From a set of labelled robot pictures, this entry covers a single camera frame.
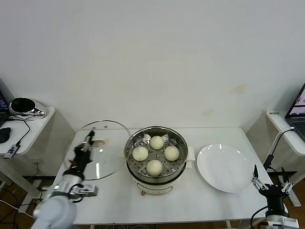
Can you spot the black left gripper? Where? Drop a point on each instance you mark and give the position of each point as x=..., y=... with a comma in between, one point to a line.
x=82, y=157

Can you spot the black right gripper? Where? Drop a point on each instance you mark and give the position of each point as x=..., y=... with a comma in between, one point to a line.
x=275, y=195

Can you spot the white steamed baozi bun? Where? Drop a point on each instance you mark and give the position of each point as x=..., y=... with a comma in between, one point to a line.
x=154, y=167
x=171, y=153
x=156, y=142
x=139, y=153

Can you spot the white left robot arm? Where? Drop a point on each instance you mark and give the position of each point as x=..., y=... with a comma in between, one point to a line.
x=54, y=210

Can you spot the steel perforated steamer basket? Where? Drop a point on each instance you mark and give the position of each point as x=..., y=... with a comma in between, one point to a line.
x=155, y=179

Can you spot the white round plate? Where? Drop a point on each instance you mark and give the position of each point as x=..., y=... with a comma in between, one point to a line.
x=224, y=167

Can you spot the white side table with mouse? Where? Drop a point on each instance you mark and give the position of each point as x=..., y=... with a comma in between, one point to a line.
x=38, y=128

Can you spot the white side table with label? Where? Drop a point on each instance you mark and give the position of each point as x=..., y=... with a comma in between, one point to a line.
x=276, y=121

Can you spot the grey laptop with pink screen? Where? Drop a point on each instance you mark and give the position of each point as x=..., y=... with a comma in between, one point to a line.
x=296, y=114

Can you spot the chrome rounded device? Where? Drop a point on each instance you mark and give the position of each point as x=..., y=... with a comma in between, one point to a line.
x=23, y=106

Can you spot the white electric cooker base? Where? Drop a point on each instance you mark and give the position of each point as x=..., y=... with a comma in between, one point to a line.
x=155, y=188

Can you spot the grey usb hub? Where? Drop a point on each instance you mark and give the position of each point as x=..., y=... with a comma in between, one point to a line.
x=10, y=151

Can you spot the black computer mouse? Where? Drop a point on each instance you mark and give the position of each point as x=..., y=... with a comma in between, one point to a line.
x=4, y=134

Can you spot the black laptop with dark screen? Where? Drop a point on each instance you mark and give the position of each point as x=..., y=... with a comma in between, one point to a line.
x=2, y=107

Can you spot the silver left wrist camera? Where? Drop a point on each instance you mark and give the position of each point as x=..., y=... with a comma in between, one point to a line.
x=88, y=190

